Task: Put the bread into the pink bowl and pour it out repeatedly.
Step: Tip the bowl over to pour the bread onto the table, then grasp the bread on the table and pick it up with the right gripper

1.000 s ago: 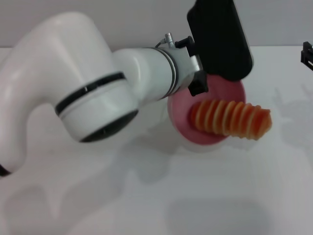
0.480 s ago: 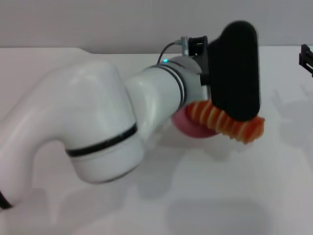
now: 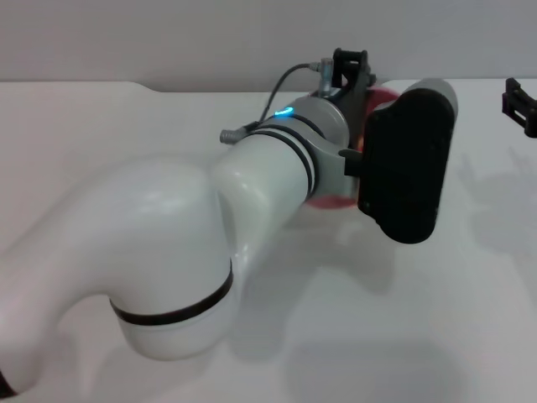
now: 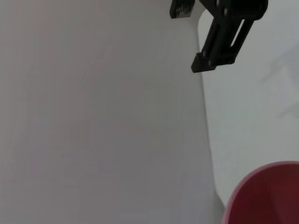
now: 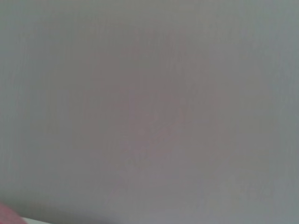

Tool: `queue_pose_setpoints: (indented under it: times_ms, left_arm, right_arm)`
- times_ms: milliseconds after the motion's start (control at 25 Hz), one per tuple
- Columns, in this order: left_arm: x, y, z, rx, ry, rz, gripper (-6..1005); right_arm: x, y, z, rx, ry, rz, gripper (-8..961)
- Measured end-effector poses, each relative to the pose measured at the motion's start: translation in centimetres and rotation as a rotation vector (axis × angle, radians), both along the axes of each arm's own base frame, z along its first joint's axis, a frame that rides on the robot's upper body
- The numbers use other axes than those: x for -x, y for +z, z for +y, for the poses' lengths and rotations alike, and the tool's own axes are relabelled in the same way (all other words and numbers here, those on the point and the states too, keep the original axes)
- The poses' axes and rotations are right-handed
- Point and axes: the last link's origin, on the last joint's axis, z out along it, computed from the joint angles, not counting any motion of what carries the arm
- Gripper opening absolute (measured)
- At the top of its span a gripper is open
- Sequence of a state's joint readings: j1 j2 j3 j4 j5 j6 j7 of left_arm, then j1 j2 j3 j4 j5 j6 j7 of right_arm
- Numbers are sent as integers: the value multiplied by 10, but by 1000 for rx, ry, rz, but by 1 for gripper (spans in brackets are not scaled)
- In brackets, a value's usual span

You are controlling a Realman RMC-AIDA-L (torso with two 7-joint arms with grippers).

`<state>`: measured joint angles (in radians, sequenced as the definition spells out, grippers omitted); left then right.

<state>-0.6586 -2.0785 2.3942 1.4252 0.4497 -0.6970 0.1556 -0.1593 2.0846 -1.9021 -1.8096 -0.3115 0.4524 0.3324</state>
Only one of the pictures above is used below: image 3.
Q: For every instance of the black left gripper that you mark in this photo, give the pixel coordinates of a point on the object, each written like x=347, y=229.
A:
x=356, y=101

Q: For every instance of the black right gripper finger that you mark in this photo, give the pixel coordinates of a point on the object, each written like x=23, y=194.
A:
x=520, y=107

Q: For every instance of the pink plastic bowl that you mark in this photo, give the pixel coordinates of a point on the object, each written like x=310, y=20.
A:
x=382, y=96

